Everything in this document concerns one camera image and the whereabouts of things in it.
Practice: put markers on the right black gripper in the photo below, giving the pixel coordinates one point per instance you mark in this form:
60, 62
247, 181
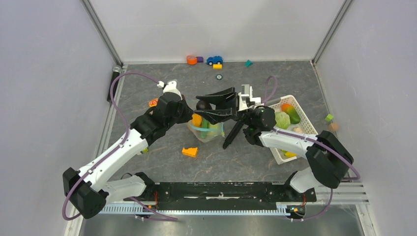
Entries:
215, 116

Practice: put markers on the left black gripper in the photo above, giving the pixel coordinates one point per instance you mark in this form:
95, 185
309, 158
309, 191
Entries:
188, 112

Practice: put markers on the dark purple eggplant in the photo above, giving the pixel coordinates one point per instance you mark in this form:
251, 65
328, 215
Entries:
203, 105

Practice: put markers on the green cucumber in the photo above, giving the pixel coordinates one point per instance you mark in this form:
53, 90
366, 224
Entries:
204, 127

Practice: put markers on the yellow bell pepper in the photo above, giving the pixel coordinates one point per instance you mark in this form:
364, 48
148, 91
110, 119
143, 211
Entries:
197, 120

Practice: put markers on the clear zip top bag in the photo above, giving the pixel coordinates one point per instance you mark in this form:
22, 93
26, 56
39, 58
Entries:
209, 133

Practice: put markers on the green cabbage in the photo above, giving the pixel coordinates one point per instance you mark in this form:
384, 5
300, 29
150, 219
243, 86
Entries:
282, 120

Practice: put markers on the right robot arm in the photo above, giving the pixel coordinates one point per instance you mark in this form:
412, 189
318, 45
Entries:
328, 160

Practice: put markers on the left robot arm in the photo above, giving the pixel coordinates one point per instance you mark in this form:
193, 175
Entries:
89, 188

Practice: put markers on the multicolour toy block stack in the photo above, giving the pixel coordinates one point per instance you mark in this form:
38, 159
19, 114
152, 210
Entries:
153, 102

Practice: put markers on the black microphone on table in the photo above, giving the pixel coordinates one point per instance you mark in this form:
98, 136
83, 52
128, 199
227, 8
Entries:
233, 133

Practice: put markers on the yellow lego brick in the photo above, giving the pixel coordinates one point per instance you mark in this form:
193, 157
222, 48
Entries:
217, 66

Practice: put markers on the blue toy car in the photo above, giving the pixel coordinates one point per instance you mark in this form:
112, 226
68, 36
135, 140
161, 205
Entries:
214, 60

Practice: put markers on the orange cheese wedge toy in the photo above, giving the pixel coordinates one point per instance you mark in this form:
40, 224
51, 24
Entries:
191, 152

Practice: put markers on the purple block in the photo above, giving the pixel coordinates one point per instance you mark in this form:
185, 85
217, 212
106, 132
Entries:
199, 59

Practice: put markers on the teal block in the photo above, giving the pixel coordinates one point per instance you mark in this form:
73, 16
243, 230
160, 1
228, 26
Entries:
248, 63

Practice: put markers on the orange green mango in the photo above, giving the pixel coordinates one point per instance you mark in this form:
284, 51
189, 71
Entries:
291, 112

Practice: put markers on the white perforated plastic basket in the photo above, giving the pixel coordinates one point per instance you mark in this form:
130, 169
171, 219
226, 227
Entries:
303, 127

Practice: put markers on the beige garlic bulb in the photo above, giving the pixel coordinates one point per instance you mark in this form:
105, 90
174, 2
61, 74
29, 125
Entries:
298, 130

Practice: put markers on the yellow banana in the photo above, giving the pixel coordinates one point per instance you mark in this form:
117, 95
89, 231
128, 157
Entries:
288, 154

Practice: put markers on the green cube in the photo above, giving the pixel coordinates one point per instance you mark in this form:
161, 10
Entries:
329, 118

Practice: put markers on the brown wooden cube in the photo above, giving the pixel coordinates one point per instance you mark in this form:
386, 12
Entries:
333, 127

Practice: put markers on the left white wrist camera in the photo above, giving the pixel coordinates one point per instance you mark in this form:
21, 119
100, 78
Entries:
170, 86

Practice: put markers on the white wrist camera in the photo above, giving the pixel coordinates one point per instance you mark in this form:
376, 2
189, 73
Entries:
170, 86
246, 100

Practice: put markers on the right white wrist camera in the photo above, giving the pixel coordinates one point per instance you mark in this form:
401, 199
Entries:
246, 100

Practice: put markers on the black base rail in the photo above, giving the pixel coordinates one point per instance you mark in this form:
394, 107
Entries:
223, 195

